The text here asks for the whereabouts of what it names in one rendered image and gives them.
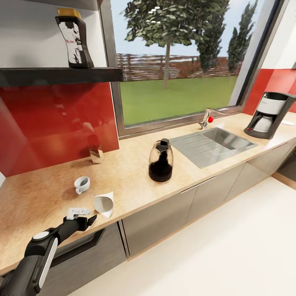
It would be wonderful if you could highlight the bottle of coffee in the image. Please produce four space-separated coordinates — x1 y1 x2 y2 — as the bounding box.
55 8 94 69

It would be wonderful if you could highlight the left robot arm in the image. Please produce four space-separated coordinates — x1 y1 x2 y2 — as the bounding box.
0 208 97 296

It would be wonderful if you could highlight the electric kettle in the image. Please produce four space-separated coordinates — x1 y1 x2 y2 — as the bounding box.
148 139 173 182

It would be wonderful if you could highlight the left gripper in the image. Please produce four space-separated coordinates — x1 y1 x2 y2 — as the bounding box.
61 215 97 238

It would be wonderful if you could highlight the coffee cup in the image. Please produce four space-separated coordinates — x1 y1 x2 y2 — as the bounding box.
74 176 90 194

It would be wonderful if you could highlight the paper coffee filter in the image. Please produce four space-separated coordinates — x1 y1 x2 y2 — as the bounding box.
94 192 113 217

